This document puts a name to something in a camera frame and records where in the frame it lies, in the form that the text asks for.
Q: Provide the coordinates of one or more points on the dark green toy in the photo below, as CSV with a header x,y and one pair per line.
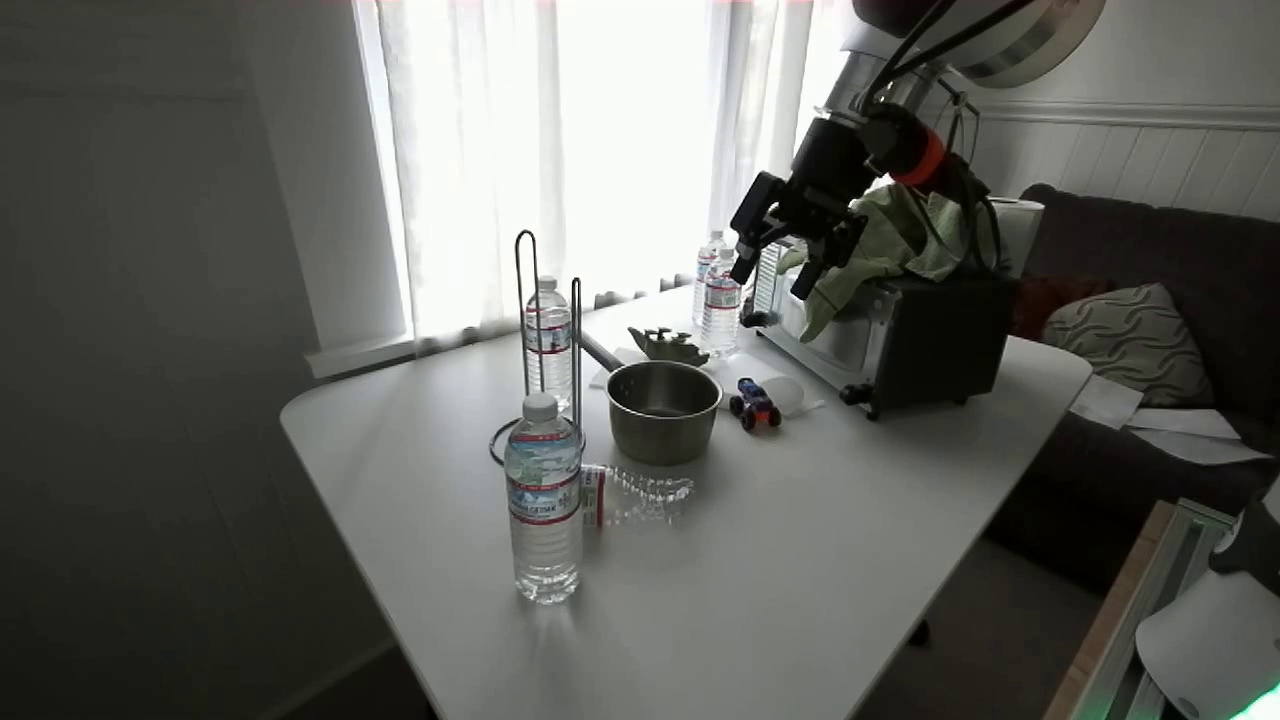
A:
x,y
665,345

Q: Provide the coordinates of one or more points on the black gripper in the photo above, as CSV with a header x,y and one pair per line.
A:
x,y
832,167

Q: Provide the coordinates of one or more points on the black box with green cloth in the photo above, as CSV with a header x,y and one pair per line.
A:
x,y
933,351

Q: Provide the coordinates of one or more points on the white sheer curtain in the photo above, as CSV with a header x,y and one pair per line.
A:
x,y
464,161

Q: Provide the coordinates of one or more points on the white window ledge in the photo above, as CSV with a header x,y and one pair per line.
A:
x,y
362,358

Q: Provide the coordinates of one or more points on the silver metal pot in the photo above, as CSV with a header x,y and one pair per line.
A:
x,y
663,408

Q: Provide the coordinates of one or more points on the white paper sheet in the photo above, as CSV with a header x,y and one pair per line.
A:
x,y
1200,436
1105,400

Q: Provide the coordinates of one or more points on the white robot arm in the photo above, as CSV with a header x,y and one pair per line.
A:
x,y
1041,33

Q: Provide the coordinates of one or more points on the small labelled water bottle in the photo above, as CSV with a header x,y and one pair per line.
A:
x,y
551,322
720,284

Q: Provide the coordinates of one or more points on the upright labelled water bottle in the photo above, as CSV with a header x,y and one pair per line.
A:
x,y
547,500

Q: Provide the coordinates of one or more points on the dark sofa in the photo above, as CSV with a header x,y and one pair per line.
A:
x,y
1186,255

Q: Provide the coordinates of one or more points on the white container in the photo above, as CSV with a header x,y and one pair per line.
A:
x,y
1020,229

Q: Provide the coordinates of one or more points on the light wooden frame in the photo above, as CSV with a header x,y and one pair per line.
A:
x,y
1121,614

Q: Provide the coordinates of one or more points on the white round object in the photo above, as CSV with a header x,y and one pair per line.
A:
x,y
1213,644

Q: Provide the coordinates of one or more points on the grey patterned pillow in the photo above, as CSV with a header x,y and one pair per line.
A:
x,y
1125,340

